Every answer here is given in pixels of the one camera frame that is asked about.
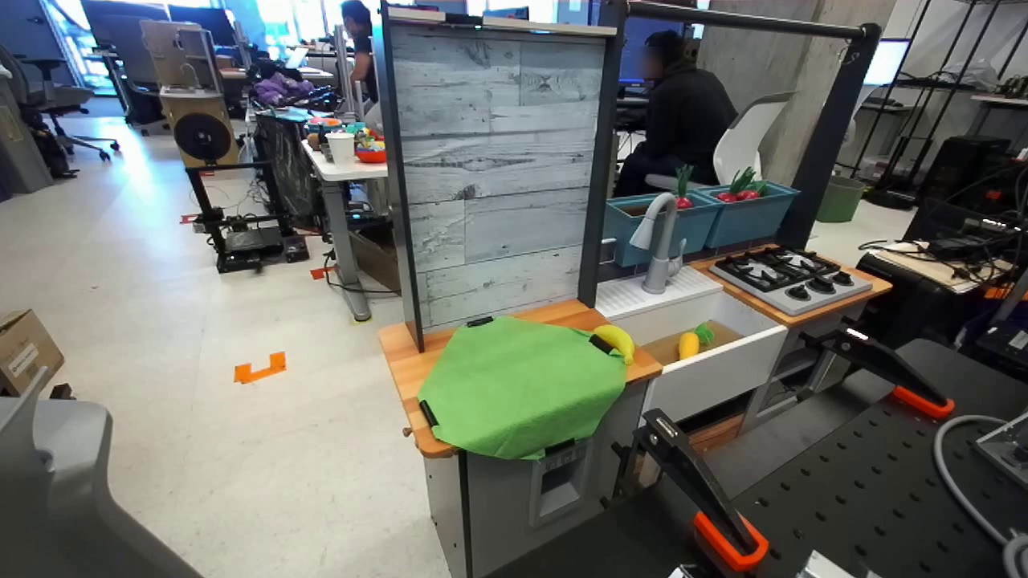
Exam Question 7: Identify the left blue bin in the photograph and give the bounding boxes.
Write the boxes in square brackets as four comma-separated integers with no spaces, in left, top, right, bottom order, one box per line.
[601,190,722,274]

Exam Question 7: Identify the green bucket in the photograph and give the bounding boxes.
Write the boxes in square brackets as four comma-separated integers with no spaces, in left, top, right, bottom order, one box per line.
[819,176,865,223]

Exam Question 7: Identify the toy stove top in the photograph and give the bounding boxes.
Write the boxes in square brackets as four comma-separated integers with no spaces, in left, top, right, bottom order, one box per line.
[710,248,869,317]

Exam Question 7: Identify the yellow toy in sink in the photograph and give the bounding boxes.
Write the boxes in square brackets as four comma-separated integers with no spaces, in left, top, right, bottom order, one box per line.
[679,331,702,361]

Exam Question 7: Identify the grey toy kitchen cabinet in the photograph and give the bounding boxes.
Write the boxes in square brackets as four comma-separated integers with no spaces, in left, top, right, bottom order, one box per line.
[423,385,644,578]

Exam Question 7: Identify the standing person in background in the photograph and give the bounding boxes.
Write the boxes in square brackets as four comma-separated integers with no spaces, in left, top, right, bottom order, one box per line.
[341,0,376,104]

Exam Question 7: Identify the black orange clamp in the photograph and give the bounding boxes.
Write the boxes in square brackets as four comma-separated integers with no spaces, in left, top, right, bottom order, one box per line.
[635,409,770,574]
[814,327,957,420]

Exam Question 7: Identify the grey stone backsplash panel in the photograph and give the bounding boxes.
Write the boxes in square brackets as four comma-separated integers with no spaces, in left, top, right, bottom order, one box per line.
[387,20,604,331]

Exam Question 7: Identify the black metal frame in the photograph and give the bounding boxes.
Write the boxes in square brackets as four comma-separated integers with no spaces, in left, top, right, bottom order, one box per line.
[376,0,880,336]

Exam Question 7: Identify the white toy sink basin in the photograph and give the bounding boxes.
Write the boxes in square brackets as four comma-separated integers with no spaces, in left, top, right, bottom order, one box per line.
[597,268,787,420]

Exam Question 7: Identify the green toy in sink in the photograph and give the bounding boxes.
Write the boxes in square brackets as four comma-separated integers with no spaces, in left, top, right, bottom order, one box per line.
[696,324,715,351]

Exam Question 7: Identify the black wheeled machine stand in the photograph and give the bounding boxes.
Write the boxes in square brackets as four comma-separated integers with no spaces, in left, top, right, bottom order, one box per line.
[158,88,308,274]

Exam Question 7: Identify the red bowl with items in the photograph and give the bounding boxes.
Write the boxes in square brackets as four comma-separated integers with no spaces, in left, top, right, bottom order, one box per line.
[354,128,385,163]

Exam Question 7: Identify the far black orange clamp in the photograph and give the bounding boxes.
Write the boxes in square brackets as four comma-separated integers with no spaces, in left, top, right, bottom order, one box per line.
[814,327,957,420]

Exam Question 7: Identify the right blue bin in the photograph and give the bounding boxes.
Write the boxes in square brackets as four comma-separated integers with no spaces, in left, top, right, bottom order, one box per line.
[695,182,795,251]

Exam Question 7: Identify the near black orange clamp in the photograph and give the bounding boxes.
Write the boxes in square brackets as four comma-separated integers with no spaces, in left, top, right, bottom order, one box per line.
[635,409,770,574]

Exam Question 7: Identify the grey cable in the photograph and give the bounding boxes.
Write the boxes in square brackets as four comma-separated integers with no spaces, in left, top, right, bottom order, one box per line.
[931,412,1028,578]

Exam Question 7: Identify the black office chair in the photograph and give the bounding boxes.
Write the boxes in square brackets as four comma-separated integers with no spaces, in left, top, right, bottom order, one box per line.
[0,51,118,179]

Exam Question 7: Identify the orange floor tape marker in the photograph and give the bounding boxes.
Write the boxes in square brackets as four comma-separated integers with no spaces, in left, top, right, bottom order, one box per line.
[232,351,290,385]

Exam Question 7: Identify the grey toy faucet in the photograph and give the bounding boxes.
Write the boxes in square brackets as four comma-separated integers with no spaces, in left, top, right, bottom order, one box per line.
[630,193,679,297]

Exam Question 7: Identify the white cup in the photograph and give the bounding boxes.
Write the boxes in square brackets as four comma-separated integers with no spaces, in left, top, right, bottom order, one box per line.
[326,132,356,163]

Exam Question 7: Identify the green cloth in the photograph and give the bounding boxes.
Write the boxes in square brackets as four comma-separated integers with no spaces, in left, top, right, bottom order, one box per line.
[417,317,630,463]

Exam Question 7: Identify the yellow toy banana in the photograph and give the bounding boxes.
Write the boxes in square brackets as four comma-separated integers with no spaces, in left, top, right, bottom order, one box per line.
[591,324,635,362]

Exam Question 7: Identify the cardboard box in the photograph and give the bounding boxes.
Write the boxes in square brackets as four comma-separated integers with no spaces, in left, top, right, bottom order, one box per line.
[0,309,65,396]

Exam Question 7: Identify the black perforated table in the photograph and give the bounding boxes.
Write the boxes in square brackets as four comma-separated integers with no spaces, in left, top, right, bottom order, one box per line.
[496,342,1028,578]

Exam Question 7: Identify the blue bin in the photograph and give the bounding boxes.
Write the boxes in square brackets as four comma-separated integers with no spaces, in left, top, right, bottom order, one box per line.
[601,190,722,274]
[695,182,795,251]

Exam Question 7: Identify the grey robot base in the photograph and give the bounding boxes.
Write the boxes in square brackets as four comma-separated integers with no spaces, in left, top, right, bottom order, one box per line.
[0,366,200,578]

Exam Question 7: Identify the seated person in black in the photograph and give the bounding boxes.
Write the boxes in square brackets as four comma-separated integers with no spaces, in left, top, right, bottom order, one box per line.
[612,31,735,195]

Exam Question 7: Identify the white chair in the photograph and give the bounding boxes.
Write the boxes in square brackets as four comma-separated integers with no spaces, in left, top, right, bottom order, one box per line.
[713,100,784,188]

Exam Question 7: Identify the wooden countertop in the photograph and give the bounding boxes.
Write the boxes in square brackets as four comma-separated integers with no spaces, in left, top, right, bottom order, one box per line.
[380,303,663,461]

